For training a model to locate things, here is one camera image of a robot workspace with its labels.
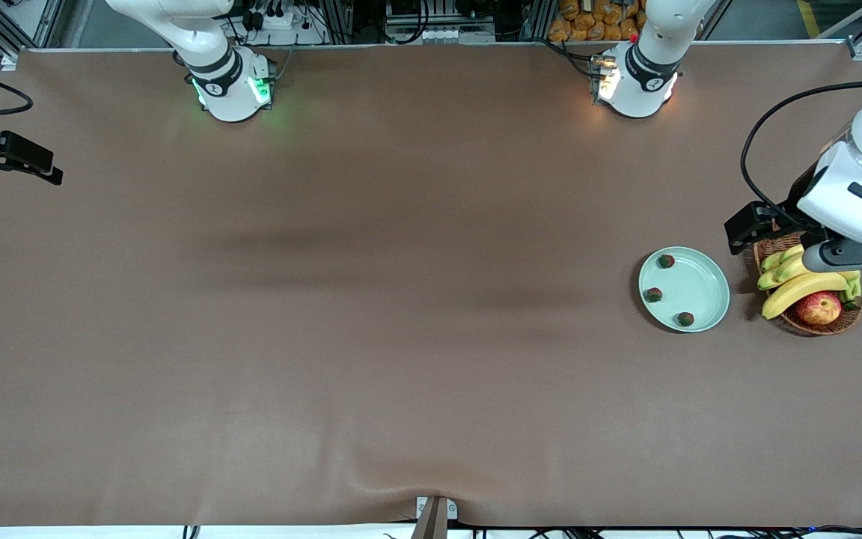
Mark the black equipment rack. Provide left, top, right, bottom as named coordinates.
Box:
left=326, top=0, right=544, bottom=44

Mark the brown table mat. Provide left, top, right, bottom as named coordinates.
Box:
left=0, top=41, right=862, bottom=529

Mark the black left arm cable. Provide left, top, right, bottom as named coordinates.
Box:
left=740, top=79, right=862, bottom=222

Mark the greenish yellow banana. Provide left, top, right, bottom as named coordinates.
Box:
left=762, top=245, right=804, bottom=272

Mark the brown wicker basket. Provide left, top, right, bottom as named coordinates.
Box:
left=753, top=232, right=862, bottom=336

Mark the white power strip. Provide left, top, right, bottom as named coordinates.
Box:
left=248, top=4, right=312, bottom=31

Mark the aluminium frame rail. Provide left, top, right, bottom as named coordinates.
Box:
left=805, top=0, right=862, bottom=61
left=0, top=0, right=65, bottom=72

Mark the pale green round plate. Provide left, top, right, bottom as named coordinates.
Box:
left=638, top=246, right=731, bottom=333

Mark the metal table clamp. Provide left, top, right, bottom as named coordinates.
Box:
left=410, top=496, right=459, bottom=539

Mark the orange bread pile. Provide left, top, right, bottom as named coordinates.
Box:
left=548, top=0, right=645, bottom=42

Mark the large yellow banana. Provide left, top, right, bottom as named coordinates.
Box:
left=761, top=269, right=851, bottom=320
left=757, top=258, right=861, bottom=291

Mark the red apple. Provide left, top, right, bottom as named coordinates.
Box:
left=795, top=291, right=843, bottom=326

